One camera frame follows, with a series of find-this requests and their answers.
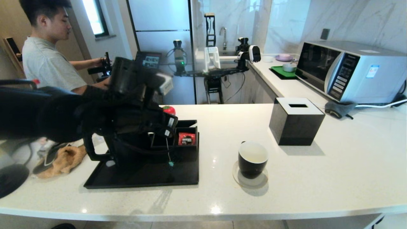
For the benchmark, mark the grey small bowl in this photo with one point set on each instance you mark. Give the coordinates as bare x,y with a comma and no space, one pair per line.
289,67

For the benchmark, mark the white plastic rack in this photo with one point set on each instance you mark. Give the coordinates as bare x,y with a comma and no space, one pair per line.
211,58

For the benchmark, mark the black white robot device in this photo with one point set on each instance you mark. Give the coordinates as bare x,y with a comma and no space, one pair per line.
251,54

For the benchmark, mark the white small bowl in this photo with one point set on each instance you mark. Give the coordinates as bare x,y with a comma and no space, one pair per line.
267,58

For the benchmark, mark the clear water bottle red cap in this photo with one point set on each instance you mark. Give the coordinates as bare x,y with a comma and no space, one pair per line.
36,81

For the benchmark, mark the purple plate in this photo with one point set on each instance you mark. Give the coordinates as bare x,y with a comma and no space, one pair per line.
284,58

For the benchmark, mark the black tissue box white lid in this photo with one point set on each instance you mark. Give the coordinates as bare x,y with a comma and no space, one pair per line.
295,127

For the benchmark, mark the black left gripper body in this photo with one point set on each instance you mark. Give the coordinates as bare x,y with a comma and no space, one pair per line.
143,122

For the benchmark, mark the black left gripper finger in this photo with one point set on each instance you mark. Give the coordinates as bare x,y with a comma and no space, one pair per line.
160,134
170,122

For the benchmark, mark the black laptop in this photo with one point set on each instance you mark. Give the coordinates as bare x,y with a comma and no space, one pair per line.
149,60

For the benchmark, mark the black metal stand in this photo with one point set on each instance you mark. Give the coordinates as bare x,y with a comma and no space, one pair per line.
214,86

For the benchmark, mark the grey oven mitt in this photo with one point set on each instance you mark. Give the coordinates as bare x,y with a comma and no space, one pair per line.
338,108

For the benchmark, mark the black serving tray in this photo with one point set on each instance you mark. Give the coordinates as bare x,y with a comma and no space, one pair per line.
143,178

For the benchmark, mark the silver microwave oven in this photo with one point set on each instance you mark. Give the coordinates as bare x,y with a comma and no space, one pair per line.
381,79

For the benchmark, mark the white round coaster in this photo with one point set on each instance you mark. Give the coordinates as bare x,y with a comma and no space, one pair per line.
254,183

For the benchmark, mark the window with dark frame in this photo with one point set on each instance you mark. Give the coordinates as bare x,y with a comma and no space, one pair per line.
93,16

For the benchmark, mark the person in grey t-shirt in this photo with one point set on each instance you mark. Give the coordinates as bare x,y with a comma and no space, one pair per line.
47,66

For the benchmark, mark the black device with green light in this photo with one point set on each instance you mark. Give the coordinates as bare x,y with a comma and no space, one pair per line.
179,57

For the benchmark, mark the black compartment organizer box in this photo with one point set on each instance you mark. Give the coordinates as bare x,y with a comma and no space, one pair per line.
187,152

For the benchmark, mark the white kitchen cabinet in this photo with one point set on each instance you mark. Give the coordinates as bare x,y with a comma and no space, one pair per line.
260,89

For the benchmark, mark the black teleoperation controller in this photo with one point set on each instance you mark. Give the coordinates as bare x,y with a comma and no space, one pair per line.
105,66

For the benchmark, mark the black wall socket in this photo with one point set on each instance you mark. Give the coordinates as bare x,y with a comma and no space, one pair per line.
325,34

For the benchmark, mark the red coffee sachet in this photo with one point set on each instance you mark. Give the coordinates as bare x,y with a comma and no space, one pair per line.
187,139

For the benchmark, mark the red tomato-shaped timer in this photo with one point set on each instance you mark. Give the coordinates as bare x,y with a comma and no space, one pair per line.
169,110

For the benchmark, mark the black electric kettle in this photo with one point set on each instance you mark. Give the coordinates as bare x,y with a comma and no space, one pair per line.
127,156

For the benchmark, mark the chrome kitchen faucet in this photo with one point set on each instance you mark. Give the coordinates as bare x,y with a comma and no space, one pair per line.
225,39

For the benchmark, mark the grey refrigerator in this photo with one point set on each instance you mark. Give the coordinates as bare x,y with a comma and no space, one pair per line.
159,19

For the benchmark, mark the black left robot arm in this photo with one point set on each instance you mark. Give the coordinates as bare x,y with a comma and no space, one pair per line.
47,111

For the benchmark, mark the black mug white inside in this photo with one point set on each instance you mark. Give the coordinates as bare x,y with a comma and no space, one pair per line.
252,165

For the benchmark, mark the black round flat object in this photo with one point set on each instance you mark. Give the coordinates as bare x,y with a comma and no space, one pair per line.
12,179

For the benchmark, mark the green tray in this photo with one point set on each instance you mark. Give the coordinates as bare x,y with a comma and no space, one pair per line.
278,71

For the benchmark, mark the brown crumpled cloth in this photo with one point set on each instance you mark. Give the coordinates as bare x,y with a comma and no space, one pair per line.
70,159

